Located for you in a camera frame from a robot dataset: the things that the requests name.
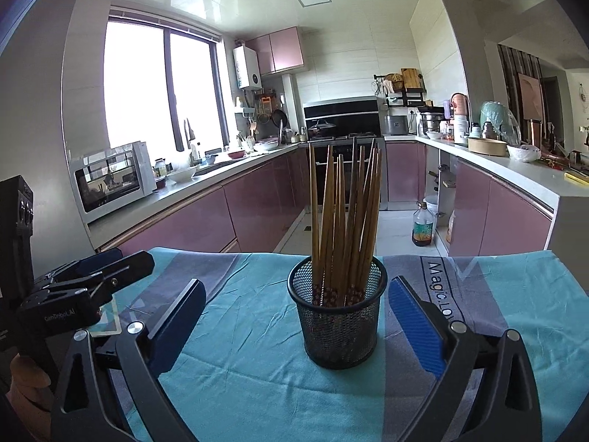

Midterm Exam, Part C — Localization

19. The white water heater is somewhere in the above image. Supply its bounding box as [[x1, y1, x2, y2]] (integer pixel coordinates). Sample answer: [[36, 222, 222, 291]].
[[232, 46, 263, 90]]

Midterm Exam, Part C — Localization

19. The steel kitchen faucet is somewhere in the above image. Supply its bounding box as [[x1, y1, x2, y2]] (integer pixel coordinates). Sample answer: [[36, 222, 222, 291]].
[[184, 119, 198, 166]]

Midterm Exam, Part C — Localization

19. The white kitchen countertop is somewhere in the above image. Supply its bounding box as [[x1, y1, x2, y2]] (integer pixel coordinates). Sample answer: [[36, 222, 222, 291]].
[[85, 133, 589, 224]]

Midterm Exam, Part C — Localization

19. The cooking oil bottle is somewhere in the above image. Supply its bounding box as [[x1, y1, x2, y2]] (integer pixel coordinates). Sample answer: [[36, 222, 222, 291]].
[[412, 201, 437, 247]]

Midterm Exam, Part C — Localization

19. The black built-in oven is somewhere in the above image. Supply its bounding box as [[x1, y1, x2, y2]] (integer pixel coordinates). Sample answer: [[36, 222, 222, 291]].
[[309, 140, 385, 208]]

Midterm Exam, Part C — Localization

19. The white plastic bag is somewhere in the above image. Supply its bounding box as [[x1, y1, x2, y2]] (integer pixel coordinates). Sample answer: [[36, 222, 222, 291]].
[[506, 144, 541, 163]]

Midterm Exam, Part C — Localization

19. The round bamboo steamer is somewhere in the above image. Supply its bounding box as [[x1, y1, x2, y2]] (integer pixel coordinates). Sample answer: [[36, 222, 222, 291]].
[[467, 137, 509, 156]]

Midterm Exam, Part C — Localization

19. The black range hood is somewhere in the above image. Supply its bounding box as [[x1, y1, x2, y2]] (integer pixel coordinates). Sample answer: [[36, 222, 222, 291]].
[[303, 97, 380, 139]]

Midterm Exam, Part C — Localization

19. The pink kettle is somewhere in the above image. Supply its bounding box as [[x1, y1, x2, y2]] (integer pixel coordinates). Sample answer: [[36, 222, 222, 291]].
[[450, 93, 470, 120]]

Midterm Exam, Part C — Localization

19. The pink base cabinet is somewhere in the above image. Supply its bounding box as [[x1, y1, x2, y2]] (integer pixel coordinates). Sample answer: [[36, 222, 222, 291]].
[[89, 145, 310, 256], [448, 157, 555, 256], [384, 140, 426, 203]]

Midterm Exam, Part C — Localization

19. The black lidded wok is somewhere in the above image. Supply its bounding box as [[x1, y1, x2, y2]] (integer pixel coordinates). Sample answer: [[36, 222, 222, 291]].
[[307, 120, 336, 140]]

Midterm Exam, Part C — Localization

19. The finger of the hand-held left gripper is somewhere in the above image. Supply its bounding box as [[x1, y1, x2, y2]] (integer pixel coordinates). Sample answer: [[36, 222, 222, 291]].
[[32, 248, 124, 292], [46, 251, 155, 308]]

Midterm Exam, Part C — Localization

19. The black wall rack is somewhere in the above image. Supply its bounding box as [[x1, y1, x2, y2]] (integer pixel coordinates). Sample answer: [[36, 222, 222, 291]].
[[375, 69, 426, 106]]

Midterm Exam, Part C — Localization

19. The teal plastic bag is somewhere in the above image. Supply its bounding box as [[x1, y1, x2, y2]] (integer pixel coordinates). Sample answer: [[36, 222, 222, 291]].
[[480, 101, 523, 145]]

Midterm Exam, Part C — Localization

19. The kitchen window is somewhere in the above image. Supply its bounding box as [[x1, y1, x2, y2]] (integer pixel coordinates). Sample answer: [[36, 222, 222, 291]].
[[103, 7, 231, 159]]

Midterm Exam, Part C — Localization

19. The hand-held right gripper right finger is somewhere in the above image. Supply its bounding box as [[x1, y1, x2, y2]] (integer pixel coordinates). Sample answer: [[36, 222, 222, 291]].
[[388, 276, 544, 442]]

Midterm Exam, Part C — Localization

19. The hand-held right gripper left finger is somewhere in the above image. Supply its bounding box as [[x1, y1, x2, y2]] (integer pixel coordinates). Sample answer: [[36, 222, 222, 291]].
[[50, 278, 207, 442]]

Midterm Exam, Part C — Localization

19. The person's left hand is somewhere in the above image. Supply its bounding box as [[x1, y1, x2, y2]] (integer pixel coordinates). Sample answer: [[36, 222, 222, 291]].
[[9, 352, 55, 413]]

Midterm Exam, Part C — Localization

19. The steel pot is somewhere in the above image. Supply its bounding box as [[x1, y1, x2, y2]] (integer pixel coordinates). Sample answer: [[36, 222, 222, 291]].
[[420, 110, 445, 134]]

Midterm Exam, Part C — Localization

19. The white microwave oven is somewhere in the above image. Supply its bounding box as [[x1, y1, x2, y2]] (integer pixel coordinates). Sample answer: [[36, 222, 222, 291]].
[[74, 140, 157, 225]]

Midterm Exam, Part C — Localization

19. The bunch of wooden chopsticks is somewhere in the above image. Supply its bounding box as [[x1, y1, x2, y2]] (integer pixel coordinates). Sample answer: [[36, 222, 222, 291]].
[[309, 140, 384, 307]]

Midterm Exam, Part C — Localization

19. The black mesh holder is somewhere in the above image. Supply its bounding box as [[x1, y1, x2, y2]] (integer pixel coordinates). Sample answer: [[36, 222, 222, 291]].
[[288, 255, 388, 370]]

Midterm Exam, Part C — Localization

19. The brown framed picture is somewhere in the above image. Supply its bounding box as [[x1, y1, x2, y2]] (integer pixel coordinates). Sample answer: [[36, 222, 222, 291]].
[[518, 73, 544, 125]]

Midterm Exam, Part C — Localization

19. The pink wall cabinet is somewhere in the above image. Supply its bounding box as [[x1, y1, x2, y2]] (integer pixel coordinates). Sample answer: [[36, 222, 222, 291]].
[[245, 27, 306, 76]]

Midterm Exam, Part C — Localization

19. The teal grey patterned tablecloth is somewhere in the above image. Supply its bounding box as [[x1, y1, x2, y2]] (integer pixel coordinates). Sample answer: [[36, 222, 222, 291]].
[[87, 246, 589, 442]]

